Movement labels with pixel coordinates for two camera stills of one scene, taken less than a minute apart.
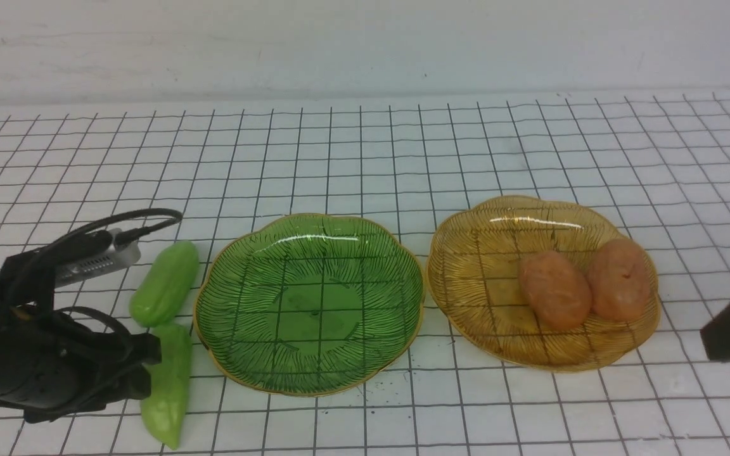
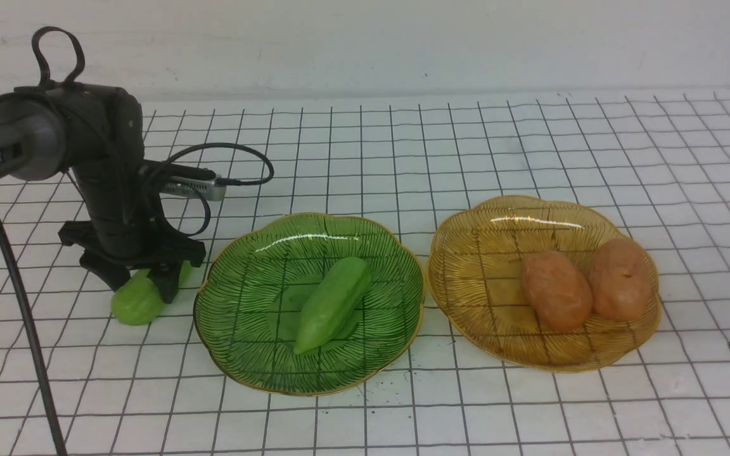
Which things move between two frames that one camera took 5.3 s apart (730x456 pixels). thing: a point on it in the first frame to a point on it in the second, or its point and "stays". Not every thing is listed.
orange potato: (620, 277) stays
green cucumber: (165, 411) to (332, 300)
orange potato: (558, 294) stays
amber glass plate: (473, 284) stays
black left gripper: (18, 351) to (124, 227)
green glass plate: (305, 305) stays
